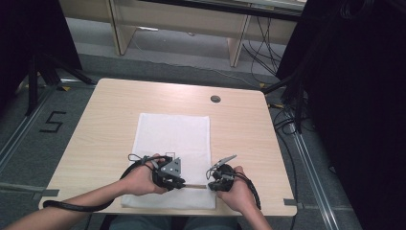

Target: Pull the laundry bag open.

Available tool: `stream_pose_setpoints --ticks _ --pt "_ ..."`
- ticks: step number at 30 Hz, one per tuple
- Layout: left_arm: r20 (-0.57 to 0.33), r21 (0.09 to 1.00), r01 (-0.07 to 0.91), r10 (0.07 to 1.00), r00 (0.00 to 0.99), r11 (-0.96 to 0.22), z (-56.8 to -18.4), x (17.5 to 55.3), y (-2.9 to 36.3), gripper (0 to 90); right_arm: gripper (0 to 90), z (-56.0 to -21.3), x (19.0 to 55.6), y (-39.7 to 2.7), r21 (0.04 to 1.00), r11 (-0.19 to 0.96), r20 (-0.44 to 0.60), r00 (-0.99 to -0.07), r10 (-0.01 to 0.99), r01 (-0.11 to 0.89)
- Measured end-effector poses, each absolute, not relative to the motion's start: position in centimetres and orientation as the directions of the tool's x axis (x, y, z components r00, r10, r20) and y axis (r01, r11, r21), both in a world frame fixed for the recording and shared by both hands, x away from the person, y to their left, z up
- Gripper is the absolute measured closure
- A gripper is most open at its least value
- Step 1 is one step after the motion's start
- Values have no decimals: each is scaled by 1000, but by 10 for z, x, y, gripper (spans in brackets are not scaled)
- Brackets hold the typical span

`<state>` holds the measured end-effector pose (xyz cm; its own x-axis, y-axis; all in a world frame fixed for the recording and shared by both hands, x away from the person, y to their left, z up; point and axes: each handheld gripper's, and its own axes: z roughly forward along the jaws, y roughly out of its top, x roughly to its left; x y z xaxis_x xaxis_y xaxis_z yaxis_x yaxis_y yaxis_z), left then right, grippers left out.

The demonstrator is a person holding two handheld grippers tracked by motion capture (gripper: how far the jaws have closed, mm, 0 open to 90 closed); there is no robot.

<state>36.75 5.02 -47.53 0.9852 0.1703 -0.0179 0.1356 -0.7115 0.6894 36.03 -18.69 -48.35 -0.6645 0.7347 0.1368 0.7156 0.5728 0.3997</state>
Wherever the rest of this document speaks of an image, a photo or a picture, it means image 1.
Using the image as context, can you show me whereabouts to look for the person's legs in jeans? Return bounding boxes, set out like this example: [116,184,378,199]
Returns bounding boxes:
[108,214,238,230]

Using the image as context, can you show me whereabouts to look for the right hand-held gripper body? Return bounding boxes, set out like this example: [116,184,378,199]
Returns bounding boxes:
[209,154,238,193]

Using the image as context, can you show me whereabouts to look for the black metal stand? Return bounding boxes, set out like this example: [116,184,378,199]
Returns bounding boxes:
[261,72,308,134]
[25,52,98,117]

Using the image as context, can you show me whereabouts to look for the grey tape strip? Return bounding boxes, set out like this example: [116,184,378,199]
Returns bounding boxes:
[0,182,60,201]
[283,197,303,210]

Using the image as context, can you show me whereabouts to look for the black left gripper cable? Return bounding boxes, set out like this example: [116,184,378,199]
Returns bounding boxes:
[42,153,174,213]

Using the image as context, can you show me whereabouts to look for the person's left hand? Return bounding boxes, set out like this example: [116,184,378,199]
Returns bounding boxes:
[120,153,169,196]

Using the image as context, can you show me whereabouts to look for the white cloth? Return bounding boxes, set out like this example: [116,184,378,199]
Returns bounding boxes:
[120,112,217,211]

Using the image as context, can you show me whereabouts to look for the black floor cables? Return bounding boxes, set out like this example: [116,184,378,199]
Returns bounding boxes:
[267,101,309,138]

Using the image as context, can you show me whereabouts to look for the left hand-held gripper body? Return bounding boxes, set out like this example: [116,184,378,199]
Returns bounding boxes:
[151,156,187,192]

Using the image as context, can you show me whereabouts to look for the light wooden desk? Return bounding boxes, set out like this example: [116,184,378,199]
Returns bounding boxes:
[56,0,308,69]

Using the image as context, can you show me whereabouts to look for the black curtain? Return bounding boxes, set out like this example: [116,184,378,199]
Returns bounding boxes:
[0,0,82,113]
[276,0,406,230]

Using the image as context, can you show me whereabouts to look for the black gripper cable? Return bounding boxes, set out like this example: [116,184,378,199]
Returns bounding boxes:
[234,172,262,211]
[42,153,174,213]

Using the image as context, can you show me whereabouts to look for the person's right hand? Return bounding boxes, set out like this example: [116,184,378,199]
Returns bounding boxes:
[215,165,257,215]

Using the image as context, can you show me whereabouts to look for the metal floor rail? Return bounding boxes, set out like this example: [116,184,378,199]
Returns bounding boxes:
[287,124,340,230]
[0,85,56,172]

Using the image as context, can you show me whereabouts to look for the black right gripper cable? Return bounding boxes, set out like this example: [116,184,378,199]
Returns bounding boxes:
[234,172,262,211]

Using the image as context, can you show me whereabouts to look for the black hanging cables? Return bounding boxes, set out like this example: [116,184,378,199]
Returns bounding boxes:
[241,15,287,77]

